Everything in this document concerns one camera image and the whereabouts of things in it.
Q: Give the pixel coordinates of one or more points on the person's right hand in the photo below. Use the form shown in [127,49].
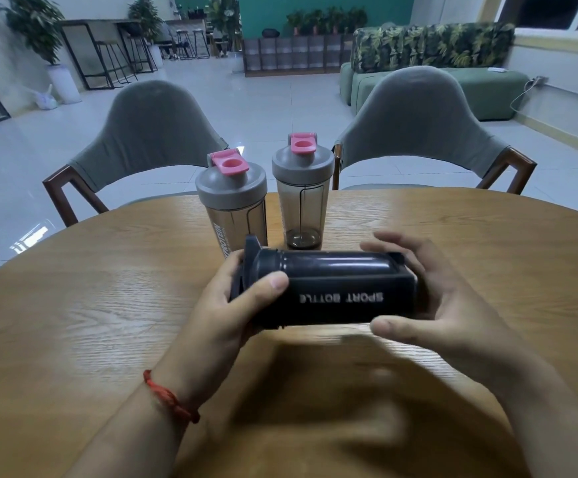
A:
[448,313]

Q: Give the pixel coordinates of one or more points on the person's left hand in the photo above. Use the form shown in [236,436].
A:
[209,333]

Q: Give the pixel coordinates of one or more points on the person's right thumb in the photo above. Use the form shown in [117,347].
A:
[402,328]

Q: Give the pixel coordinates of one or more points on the person's left thumb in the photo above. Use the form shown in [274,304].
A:
[264,292]

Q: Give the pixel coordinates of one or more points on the black sport shaker bottle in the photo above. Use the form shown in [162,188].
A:
[328,288]

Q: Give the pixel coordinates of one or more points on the person's left forearm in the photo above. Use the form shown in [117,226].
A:
[134,433]

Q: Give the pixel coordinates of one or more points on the person's right forearm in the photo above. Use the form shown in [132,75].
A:
[557,423]

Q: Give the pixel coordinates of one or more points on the grey shaker bottle with print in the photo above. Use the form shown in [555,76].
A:
[233,206]

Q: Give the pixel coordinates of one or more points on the grey shaker bottle pink cap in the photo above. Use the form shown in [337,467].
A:
[303,194]

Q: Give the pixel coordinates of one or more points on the grey chair with wooden arms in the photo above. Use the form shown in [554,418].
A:
[139,139]
[428,129]

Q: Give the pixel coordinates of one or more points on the wooden low shelf unit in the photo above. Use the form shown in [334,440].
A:
[296,54]

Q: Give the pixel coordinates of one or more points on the black bar stool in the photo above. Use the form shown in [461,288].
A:
[139,52]
[184,43]
[201,43]
[114,59]

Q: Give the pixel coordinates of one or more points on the green sofa with leaf cushions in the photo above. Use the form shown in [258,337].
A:
[433,64]

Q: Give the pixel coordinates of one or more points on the tall green potted plant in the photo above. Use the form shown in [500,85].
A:
[224,19]

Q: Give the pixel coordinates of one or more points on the row of small potted plants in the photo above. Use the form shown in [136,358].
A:
[326,19]

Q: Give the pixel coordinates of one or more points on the white plastic bag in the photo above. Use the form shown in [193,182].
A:
[46,98]

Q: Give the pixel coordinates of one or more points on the large plant in white pot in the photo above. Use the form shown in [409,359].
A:
[45,49]

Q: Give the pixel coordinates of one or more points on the black frame high table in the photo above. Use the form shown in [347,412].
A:
[94,49]

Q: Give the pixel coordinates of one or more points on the window with white frame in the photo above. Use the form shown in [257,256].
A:
[557,12]

